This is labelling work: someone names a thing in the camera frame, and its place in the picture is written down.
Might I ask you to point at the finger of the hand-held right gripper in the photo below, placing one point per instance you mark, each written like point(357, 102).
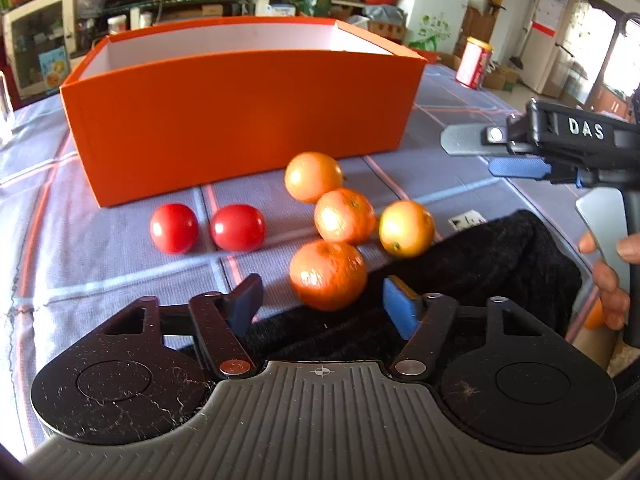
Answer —
point(517, 167)
point(465, 140)

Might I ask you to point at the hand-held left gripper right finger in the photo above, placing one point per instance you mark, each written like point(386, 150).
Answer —
point(400, 307)

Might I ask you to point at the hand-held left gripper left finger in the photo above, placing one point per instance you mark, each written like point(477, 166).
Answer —
point(247, 300)

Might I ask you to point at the large orange mandarin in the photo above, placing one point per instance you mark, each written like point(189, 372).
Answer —
point(327, 275)

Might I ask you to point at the orange cardboard box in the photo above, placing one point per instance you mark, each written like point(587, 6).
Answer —
point(240, 120)

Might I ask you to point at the person's right hand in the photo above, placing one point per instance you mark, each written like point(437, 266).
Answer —
point(612, 290)

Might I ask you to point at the small white card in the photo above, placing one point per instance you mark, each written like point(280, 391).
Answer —
point(467, 220)

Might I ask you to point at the red tomato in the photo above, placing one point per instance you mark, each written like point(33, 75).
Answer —
point(237, 227)
point(174, 228)

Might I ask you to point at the red metal can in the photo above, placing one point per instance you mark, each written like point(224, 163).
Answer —
point(472, 62)

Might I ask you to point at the black knitted cloth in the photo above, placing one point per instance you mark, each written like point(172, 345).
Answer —
point(490, 260)

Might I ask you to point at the white refrigerator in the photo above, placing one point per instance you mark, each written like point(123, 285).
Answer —
point(545, 55)

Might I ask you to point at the blue checked tablecloth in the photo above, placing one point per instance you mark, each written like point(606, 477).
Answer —
point(125, 270)

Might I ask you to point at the white chest freezer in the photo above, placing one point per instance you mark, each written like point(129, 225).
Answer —
point(430, 5)

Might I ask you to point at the green foil packet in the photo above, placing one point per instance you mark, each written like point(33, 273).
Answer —
point(312, 5)

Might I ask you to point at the blue and white packet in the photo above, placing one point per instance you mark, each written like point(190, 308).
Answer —
point(281, 10)

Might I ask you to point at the glass-top television stand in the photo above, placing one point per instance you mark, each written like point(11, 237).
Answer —
point(175, 2)

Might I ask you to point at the clear glass mug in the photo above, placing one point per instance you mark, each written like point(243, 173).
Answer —
point(5, 110)

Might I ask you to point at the pink plastic basket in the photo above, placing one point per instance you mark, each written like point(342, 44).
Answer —
point(92, 5)

